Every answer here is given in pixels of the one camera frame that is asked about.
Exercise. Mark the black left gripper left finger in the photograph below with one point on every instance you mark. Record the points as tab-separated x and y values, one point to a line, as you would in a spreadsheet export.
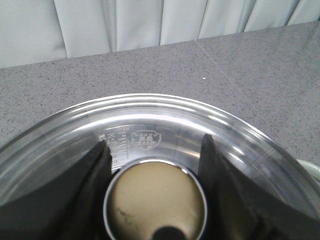
70	207

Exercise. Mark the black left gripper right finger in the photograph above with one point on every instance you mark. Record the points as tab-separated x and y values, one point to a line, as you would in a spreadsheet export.
239	209

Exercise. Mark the glass pot lid steel rim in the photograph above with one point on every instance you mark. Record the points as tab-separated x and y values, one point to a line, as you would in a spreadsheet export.
155	143

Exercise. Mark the light green electric cooking pot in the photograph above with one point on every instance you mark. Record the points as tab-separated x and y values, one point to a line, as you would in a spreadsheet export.
312	169

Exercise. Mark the white pleated curtain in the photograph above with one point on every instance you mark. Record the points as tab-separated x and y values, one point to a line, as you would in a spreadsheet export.
35	31

